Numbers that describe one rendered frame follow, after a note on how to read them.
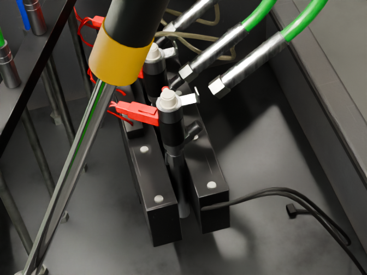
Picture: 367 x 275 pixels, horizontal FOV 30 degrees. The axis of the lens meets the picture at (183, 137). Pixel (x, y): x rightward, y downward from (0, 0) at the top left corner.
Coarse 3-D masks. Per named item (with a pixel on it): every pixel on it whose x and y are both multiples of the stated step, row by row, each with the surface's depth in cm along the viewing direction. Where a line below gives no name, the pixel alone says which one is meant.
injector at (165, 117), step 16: (176, 96) 74; (160, 112) 73; (176, 112) 73; (160, 128) 76; (176, 128) 75; (192, 128) 77; (176, 144) 77; (176, 160) 80; (176, 176) 82; (176, 192) 85
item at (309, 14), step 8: (312, 0) 68; (320, 0) 67; (312, 8) 68; (320, 8) 68; (304, 16) 69; (312, 16) 69; (296, 24) 69; (304, 24) 69; (288, 32) 70; (296, 32) 70; (288, 40) 70
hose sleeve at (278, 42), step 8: (280, 32) 70; (272, 40) 70; (280, 40) 70; (256, 48) 72; (264, 48) 71; (272, 48) 70; (280, 48) 70; (248, 56) 72; (256, 56) 71; (264, 56) 71; (272, 56) 71; (240, 64) 72; (248, 64) 71; (256, 64) 71; (232, 72) 72; (240, 72) 72; (248, 72) 72; (224, 80) 72; (232, 80) 72; (240, 80) 72
